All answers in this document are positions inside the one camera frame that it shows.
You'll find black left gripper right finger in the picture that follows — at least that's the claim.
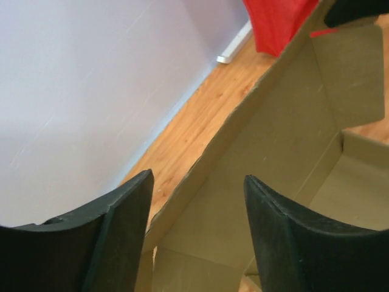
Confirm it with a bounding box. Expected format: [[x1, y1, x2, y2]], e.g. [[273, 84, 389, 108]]
[[244, 175, 388, 291]]

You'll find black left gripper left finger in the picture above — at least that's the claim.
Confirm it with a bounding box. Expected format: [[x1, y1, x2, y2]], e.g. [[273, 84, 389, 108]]
[[1, 170, 154, 291]]

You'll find red cloth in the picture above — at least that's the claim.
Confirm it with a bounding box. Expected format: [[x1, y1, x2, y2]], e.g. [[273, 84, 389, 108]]
[[244, 1, 339, 57]]

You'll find brown cardboard box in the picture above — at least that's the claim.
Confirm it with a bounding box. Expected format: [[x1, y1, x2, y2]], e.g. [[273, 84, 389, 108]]
[[136, 1, 388, 291]]

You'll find white metal clothes rack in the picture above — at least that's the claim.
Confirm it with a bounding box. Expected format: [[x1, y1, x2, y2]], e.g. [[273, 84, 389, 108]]
[[216, 20, 252, 64]]

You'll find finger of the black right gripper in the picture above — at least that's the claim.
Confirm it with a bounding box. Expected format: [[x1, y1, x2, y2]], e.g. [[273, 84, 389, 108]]
[[324, 0, 388, 27]]

